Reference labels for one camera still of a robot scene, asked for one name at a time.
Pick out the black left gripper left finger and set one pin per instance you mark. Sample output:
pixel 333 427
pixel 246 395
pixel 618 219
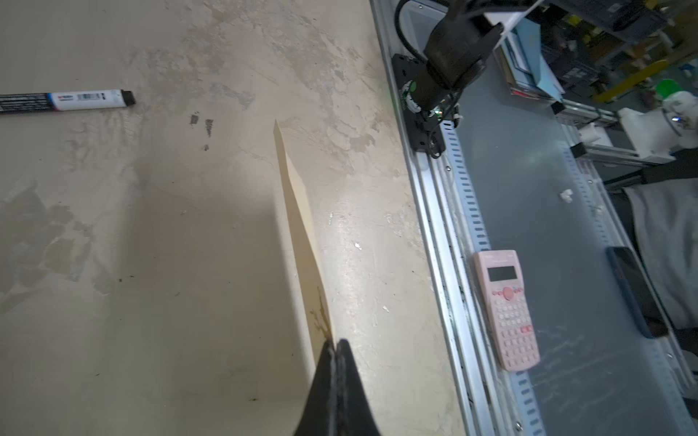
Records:
pixel 319 416

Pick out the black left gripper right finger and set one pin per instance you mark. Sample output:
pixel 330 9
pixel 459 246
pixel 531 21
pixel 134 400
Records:
pixel 353 413

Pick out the tan paper envelope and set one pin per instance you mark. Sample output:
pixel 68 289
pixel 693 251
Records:
pixel 309 271

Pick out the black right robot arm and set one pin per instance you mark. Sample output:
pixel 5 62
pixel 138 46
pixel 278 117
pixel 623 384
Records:
pixel 455 55

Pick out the pink calculator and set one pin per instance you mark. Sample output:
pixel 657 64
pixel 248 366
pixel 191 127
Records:
pixel 503 289

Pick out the dark smartphone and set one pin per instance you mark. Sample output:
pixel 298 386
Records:
pixel 637 293

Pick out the black white marker pen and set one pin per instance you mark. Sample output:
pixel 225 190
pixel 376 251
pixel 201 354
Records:
pixel 66 101

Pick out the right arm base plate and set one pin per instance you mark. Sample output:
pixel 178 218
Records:
pixel 425 105

